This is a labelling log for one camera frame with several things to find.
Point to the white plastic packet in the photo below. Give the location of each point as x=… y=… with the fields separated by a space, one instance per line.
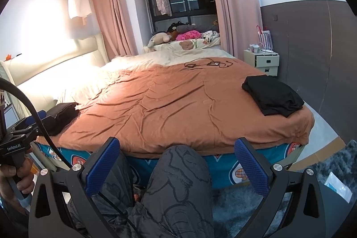
x=339 y=186

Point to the cream padded headboard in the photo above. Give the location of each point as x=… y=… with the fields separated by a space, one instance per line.
x=55 y=59

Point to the black pants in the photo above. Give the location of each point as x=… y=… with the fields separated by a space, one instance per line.
x=273 y=95
x=62 y=116

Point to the blue printed bed sheet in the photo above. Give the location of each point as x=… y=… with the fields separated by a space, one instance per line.
x=223 y=168

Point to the person's left leg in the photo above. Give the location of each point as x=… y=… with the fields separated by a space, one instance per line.
x=120 y=179

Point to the white power strip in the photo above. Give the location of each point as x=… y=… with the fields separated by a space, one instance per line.
x=270 y=51

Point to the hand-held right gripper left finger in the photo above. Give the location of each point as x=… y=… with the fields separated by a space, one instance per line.
x=103 y=168

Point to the person's leg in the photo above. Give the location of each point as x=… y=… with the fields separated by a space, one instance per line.
x=175 y=193
x=120 y=179

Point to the grey shaggy rug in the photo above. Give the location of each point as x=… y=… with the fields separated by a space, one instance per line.
x=231 y=204

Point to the black bear plush toy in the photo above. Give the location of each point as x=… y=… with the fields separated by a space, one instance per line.
x=177 y=27

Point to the cow print plush toy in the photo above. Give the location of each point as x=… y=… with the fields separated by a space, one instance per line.
x=210 y=36

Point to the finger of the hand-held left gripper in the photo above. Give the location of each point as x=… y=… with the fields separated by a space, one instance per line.
x=41 y=114
x=28 y=132

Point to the person's right leg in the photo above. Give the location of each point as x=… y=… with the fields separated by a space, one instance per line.
x=175 y=193

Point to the black folded pants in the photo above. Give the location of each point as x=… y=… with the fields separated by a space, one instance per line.
x=62 y=116

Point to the person's left hand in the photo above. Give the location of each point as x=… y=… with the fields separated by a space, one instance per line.
x=25 y=179

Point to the pink curtain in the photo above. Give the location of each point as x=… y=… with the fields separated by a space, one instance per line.
x=114 y=12
x=231 y=3

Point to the beige plush toy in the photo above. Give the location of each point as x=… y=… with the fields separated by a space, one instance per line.
x=159 y=40

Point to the striped gift bag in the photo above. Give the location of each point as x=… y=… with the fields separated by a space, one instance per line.
x=266 y=40

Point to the brown blanket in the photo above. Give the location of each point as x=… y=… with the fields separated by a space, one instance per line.
x=167 y=104

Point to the grey pillow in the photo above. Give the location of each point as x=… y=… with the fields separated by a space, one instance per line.
x=200 y=28

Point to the pink plush toy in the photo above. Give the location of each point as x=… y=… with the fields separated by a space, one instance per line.
x=188 y=36

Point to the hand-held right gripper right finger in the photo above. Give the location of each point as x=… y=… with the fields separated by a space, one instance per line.
x=251 y=168

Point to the white nightstand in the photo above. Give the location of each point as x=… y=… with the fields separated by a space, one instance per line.
x=265 y=62

